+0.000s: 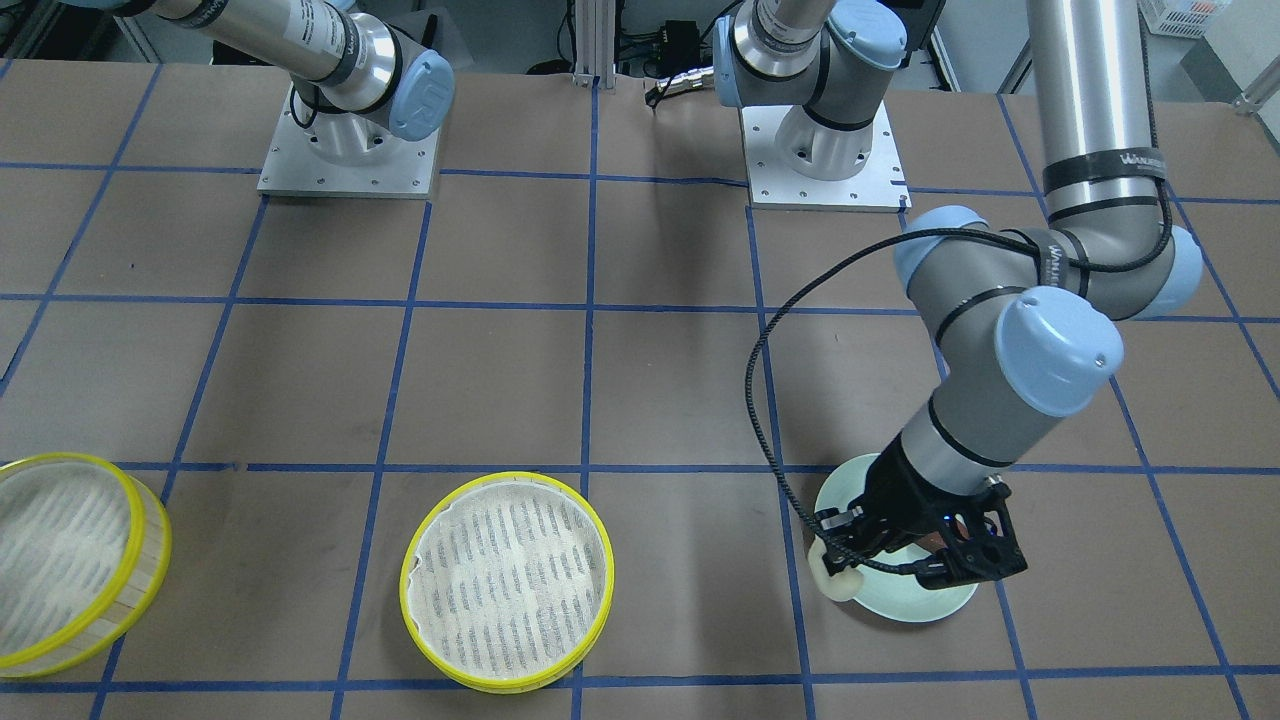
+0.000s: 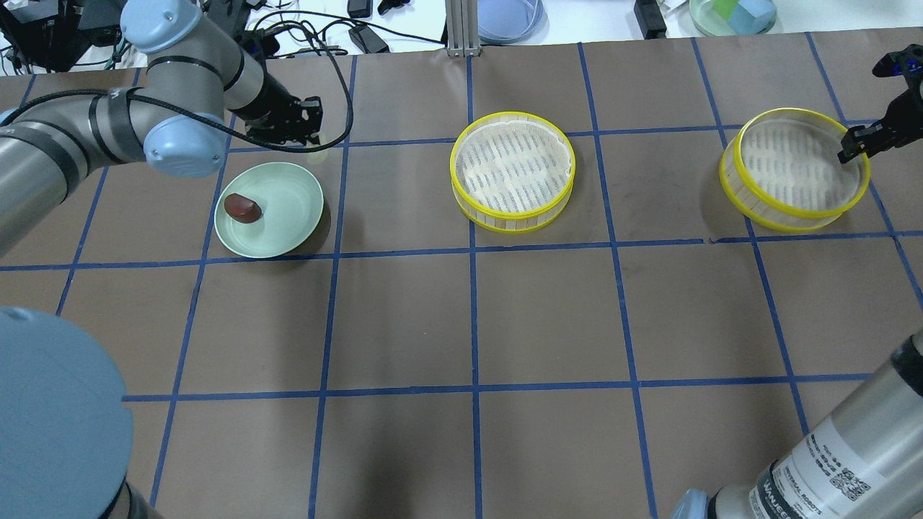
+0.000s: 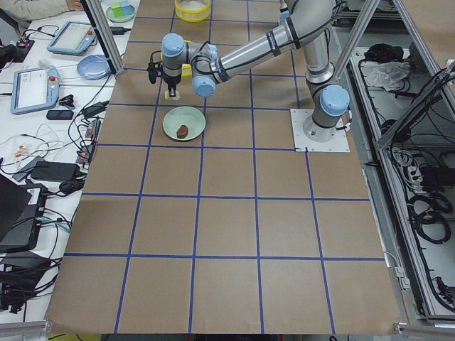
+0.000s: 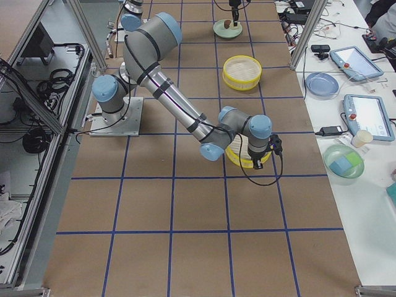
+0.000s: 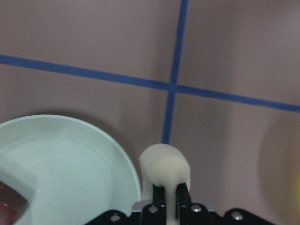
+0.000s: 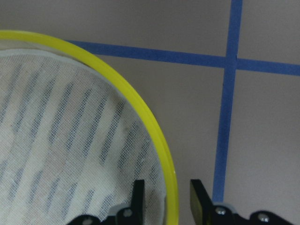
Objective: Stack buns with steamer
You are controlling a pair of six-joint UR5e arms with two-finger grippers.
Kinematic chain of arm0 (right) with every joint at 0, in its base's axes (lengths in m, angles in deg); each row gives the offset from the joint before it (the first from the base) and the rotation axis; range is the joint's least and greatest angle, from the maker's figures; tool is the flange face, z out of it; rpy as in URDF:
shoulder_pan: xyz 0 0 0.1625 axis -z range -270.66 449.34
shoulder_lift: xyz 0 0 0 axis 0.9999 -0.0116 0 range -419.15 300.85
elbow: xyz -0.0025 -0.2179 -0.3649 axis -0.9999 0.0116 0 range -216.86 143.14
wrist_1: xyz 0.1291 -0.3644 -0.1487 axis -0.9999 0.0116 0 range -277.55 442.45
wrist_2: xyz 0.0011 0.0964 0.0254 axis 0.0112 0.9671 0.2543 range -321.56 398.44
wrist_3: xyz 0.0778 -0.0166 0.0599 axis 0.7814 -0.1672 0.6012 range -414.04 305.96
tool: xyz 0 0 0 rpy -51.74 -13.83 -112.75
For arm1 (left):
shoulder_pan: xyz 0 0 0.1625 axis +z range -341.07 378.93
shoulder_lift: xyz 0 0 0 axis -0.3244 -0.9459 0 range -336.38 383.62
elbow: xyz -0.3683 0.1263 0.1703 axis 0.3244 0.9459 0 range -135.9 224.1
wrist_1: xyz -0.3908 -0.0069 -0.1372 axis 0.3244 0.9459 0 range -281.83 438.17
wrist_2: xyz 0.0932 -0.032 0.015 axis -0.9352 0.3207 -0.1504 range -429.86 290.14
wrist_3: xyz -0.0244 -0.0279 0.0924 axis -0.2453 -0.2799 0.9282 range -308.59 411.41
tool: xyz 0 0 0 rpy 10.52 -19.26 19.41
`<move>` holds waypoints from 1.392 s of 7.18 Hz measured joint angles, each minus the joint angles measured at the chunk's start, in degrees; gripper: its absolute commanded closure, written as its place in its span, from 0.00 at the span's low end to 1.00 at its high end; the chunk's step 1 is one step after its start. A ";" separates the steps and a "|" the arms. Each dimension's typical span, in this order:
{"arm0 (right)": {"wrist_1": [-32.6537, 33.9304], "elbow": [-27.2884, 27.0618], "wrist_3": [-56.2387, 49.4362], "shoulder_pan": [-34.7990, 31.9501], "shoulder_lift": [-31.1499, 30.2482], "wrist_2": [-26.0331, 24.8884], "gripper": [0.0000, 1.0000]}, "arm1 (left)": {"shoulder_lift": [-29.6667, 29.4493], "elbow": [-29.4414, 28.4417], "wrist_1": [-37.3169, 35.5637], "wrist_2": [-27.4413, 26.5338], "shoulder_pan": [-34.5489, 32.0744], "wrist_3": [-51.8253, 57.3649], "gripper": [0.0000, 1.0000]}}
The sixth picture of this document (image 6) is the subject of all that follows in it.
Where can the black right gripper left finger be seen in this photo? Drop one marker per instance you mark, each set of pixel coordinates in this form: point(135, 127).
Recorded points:
point(137, 205)

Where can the yellow-rimmed bamboo steamer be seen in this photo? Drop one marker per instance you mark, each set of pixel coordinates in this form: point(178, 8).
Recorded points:
point(152, 122)

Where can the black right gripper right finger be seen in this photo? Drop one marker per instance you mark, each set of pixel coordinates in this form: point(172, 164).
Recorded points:
point(200, 203)

